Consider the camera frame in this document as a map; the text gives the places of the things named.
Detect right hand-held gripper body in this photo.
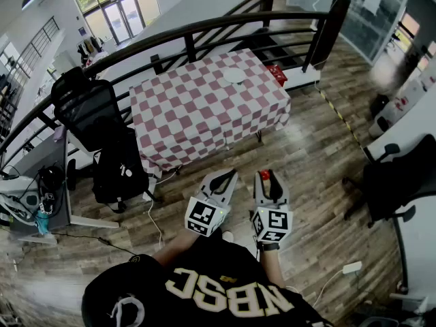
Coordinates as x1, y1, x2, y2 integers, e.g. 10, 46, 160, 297
251, 196, 295, 244

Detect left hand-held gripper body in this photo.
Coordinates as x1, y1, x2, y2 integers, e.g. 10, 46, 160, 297
185, 182, 233, 238

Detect white round plate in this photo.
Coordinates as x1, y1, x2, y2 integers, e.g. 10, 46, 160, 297
222, 67, 247, 84

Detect person's left forearm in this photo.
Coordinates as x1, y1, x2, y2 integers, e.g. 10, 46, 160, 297
152, 229, 202, 269

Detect person's right forearm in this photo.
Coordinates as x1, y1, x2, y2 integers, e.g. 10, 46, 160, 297
260, 249, 286, 288

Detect red white checked tablecloth table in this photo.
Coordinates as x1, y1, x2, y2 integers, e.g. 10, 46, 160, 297
128, 48, 292, 180

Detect person's black lettered jersey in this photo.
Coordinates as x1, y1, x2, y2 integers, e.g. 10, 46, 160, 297
80, 228, 337, 327

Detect white power adapter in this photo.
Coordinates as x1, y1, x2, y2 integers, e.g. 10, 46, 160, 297
341, 260, 363, 275

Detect black backpack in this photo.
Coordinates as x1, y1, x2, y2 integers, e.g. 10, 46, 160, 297
91, 116, 151, 214

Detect black armrest office chair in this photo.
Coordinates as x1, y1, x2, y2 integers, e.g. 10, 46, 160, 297
341, 134, 436, 230

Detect white waste bin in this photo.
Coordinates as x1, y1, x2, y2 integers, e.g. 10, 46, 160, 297
367, 112, 392, 140

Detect red box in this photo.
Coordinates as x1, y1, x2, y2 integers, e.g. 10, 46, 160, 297
265, 64, 288, 88

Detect white desk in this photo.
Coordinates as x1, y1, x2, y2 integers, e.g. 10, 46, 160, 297
362, 87, 436, 315

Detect black mesh office chair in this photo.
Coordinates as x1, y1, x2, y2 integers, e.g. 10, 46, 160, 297
50, 65, 127, 192

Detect black metal railing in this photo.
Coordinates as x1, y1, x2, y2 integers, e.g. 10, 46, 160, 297
0, 0, 352, 170

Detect black headphones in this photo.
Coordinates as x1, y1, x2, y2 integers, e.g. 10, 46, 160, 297
37, 165, 65, 197

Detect grey desk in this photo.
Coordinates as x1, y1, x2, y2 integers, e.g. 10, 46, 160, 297
0, 129, 120, 245

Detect glass entrance door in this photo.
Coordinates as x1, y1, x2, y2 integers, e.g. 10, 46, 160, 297
100, 0, 146, 46

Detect white floor cable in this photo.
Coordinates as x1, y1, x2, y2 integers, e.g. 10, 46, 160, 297
142, 170, 181, 251

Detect black floor cable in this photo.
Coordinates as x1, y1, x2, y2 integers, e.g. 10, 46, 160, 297
49, 230, 139, 257

